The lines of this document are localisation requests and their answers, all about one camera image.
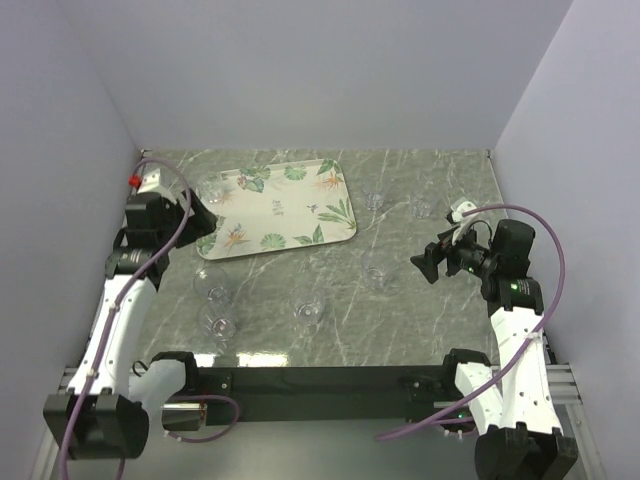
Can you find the black base beam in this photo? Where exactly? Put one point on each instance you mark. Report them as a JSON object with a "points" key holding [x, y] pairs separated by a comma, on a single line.
{"points": [[269, 394]]}

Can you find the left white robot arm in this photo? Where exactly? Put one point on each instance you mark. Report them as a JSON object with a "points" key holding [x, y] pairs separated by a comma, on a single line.
{"points": [[104, 412]]}

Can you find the floral white serving tray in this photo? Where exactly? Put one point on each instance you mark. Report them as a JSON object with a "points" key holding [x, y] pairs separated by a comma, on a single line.
{"points": [[280, 207]]}

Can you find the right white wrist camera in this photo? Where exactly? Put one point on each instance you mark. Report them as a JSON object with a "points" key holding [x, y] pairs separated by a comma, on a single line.
{"points": [[461, 215]]}

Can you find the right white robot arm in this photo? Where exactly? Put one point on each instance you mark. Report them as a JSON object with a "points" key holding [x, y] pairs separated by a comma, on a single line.
{"points": [[520, 434]]}

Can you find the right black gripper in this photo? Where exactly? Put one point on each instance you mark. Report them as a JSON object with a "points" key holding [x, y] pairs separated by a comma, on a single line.
{"points": [[435, 253]]}

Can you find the clear glass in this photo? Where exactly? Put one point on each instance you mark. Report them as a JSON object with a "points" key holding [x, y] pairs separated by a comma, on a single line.
{"points": [[213, 189], [374, 193], [218, 320], [421, 205], [213, 284], [308, 304], [377, 269]]}

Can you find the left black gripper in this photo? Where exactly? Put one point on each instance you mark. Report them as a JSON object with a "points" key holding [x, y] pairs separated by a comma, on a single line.
{"points": [[199, 224]]}

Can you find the aluminium frame rail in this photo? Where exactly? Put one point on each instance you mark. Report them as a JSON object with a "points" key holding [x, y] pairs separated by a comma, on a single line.
{"points": [[562, 384]]}

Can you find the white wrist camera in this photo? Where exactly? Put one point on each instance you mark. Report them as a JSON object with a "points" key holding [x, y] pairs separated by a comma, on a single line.
{"points": [[461, 215], [149, 182]]}

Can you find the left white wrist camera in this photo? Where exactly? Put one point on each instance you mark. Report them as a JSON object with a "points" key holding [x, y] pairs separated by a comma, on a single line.
{"points": [[149, 182]]}

